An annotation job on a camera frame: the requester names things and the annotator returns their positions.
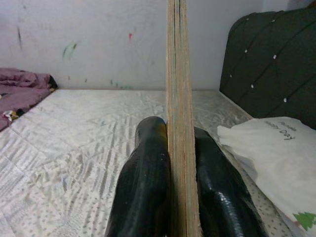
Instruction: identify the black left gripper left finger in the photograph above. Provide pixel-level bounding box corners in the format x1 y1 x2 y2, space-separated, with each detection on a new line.
105 116 172 237

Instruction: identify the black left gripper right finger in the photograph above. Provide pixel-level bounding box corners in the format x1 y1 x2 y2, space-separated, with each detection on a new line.
194 126 270 237

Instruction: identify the cream pillow with lettering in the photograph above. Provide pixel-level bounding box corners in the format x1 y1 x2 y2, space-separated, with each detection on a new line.
216 116 316 233

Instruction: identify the colourful children's board book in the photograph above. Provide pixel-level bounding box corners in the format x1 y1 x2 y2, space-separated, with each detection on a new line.
165 0 204 237

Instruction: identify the white quilted mattress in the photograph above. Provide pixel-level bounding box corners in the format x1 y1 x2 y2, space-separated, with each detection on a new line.
0 88 301 237

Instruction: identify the black tufted headboard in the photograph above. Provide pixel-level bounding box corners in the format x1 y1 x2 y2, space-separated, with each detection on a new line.
219 7 316 131

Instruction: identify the purple cartoon print blanket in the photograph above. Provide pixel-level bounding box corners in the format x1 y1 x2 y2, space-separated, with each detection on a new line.
0 67 59 133

